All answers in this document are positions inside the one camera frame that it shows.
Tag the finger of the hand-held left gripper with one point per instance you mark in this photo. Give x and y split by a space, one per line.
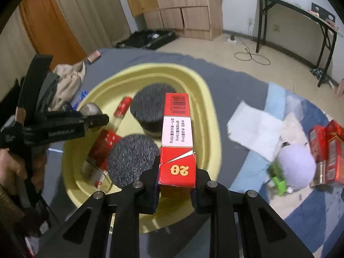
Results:
96 121

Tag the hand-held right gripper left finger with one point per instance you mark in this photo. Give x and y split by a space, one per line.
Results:
150 193

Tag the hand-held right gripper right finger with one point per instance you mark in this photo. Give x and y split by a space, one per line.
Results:
200 199

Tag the round dark sponge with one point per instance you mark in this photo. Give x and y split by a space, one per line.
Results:
131 158
147 104

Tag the tall red white carton box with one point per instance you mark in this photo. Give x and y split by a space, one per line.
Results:
177 129

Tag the green plastic clip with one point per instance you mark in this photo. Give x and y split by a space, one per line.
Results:
279 186

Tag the yellow plastic basin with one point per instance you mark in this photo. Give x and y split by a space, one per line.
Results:
204 99

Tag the purple plush toy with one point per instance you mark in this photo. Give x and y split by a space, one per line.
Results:
295 166

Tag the person's left forearm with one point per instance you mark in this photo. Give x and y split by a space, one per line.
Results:
9 204

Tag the person's left hand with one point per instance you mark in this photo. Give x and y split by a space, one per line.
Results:
6 166

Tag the round clear jar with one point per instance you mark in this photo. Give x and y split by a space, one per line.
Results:
90 110

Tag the light blue plastic pack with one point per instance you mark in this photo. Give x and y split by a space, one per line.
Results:
80 96

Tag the small red cylinder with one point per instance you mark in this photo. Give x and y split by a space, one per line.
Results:
122 107

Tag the grey garment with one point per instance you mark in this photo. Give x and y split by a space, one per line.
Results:
49 91

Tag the beige garment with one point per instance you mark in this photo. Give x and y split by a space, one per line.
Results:
70 78

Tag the silver red cigarette pack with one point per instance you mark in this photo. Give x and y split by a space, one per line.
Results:
94 176

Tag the small copper box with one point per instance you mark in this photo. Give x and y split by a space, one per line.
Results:
94 56

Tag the white cloth sheet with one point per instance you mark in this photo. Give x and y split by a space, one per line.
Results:
255 131

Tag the black bag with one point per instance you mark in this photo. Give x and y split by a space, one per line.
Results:
139 39

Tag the orange wooden door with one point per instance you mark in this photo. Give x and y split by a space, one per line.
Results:
48 18

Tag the beige curtain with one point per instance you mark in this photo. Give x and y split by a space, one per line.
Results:
94 8

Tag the grey bedsheet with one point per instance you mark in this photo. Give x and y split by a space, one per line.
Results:
228 80

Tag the wooden wardrobe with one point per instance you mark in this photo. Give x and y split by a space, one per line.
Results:
188 5

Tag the black folding table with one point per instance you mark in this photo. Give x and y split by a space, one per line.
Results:
295 5

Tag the black panel with holes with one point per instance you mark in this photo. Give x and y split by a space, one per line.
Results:
322 12

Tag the yellow wall socket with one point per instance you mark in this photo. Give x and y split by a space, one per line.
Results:
276 28

